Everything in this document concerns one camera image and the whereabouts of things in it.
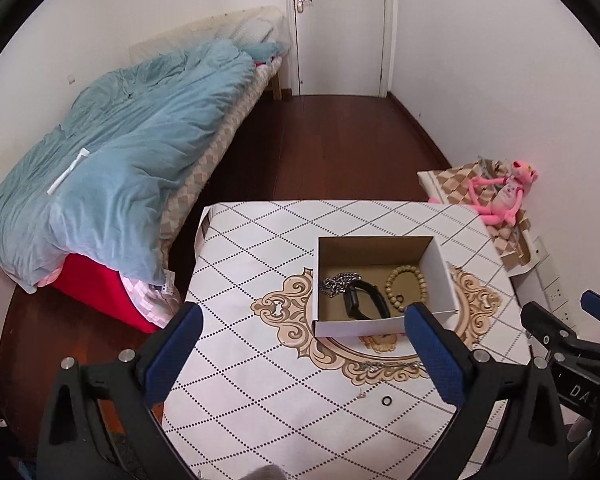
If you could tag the black wrist watch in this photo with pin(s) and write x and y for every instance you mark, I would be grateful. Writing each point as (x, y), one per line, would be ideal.
(366, 290)

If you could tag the wooden bed frame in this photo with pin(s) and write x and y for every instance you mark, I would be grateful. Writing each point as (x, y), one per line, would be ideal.
(276, 82)

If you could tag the white door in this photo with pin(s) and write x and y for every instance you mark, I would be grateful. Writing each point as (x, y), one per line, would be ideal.
(340, 25)

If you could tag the pale pillow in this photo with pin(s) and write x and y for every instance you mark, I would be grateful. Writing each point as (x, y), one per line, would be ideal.
(257, 25)

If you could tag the red blanket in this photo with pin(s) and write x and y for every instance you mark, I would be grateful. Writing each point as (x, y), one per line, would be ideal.
(100, 285)

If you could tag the white wall socket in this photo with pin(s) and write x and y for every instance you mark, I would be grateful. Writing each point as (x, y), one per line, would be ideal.
(557, 300)

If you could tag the pink plush toy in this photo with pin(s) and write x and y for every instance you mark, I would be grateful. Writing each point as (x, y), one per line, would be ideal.
(505, 195)

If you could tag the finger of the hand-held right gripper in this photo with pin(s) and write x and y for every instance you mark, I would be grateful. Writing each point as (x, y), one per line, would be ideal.
(545, 321)
(599, 305)

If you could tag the white diamond-patterned tablecloth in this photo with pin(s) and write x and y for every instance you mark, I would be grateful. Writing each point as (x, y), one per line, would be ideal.
(260, 360)

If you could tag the white cardboard box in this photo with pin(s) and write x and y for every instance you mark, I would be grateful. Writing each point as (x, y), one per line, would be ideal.
(355, 328)

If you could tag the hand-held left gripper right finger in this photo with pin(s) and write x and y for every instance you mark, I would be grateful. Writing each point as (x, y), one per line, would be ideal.
(432, 357)

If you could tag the beige patterned mattress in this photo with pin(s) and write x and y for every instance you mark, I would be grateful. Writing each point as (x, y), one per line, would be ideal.
(205, 170)

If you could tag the light blue duvet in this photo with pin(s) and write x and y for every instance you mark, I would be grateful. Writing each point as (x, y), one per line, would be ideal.
(130, 150)

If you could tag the pink checkered sheet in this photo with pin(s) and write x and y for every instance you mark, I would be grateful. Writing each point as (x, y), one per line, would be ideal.
(147, 300)

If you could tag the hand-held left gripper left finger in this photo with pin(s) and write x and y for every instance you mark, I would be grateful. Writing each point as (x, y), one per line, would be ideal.
(179, 345)

